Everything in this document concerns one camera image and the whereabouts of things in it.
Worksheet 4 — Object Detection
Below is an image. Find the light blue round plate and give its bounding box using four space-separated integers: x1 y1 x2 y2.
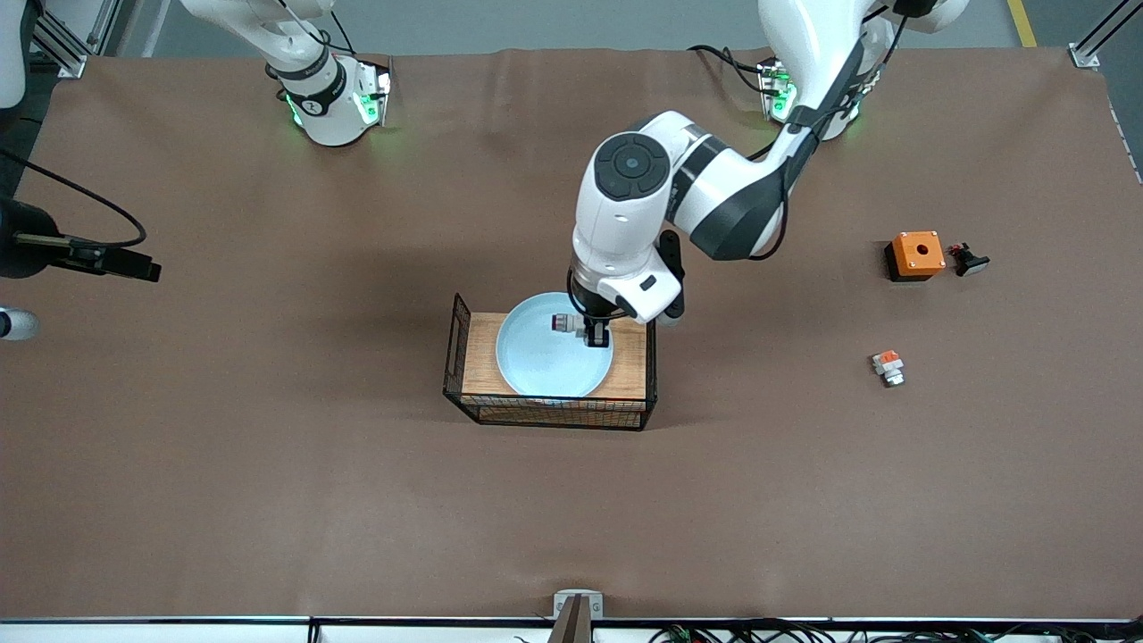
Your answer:
496 292 615 399

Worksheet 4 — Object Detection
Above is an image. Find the black push button head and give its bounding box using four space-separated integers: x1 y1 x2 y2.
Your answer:
948 242 991 278

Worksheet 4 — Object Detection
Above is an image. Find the brown table cover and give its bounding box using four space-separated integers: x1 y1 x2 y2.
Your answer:
0 46 1143 622

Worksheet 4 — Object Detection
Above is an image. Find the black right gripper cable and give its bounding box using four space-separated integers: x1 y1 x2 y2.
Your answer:
0 145 148 251

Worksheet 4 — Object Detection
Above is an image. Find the wire basket with wooden board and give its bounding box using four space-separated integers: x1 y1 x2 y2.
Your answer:
443 293 659 431

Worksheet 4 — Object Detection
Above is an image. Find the aluminium frame post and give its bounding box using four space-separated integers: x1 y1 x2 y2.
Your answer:
1067 0 1143 69
31 0 121 79

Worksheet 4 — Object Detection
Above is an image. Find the black arm base cable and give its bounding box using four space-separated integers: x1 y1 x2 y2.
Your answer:
688 43 787 97

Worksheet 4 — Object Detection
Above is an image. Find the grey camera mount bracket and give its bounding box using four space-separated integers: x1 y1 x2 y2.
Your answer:
546 589 605 643

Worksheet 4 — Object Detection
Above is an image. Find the orange button enclosure box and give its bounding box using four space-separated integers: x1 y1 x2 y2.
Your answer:
884 230 947 283

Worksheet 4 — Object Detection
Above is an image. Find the black cable bundle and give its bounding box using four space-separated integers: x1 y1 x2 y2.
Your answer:
513 620 1104 643

